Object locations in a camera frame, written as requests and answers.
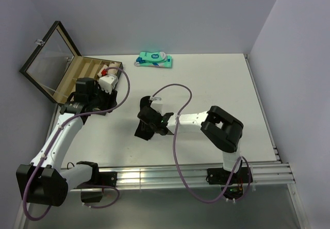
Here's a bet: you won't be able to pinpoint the beige rolled sock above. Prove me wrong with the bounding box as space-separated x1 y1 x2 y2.
97 65 108 79
107 62 118 75

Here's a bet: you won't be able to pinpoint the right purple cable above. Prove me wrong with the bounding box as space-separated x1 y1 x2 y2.
151 84 252 204

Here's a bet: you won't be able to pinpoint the mint green folded socks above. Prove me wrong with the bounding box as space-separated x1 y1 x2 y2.
134 52 172 69

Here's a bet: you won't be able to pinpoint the black wooden organizer box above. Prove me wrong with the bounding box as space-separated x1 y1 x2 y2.
20 21 123 115

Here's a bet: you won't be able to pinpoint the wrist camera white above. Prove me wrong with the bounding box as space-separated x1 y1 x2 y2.
150 96 163 113
98 74 119 94

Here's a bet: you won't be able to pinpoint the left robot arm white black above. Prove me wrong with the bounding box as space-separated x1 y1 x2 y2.
16 74 118 206

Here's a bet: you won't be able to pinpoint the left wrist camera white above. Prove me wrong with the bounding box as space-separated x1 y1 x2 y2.
98 74 119 94

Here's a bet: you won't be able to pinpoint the beige rolled sock left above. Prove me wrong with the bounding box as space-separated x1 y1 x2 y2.
97 65 108 79

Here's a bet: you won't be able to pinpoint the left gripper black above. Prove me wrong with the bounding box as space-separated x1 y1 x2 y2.
89 82 117 113

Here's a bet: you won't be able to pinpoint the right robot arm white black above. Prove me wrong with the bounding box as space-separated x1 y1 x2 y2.
135 105 243 183

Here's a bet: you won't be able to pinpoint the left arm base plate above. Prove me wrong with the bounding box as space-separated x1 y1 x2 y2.
76 171 118 189

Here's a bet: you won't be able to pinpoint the black sock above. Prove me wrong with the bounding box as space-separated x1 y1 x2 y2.
134 96 158 141

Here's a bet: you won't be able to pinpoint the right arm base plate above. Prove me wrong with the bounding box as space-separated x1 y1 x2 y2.
206 167 253 185

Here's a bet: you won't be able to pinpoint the aluminium frame rail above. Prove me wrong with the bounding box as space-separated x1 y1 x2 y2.
25 163 296 192

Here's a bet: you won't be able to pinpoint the beige rolled sock right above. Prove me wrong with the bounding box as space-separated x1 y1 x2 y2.
107 62 118 75

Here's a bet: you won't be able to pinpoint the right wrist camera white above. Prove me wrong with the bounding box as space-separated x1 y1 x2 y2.
150 96 163 113

